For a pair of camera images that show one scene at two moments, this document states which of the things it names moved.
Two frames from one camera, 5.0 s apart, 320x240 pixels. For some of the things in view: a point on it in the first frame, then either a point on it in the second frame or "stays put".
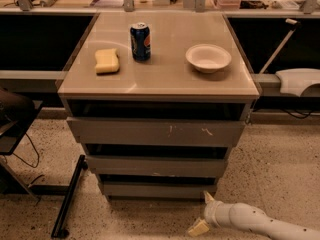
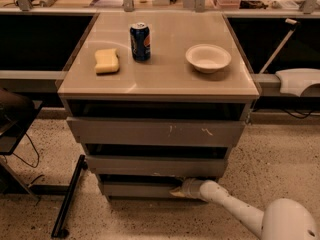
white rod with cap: x=291 y=21 stays put
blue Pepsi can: x=140 y=38 stays put
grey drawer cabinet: x=157 y=100 stays put
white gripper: x=210 y=212 -> x=187 y=188
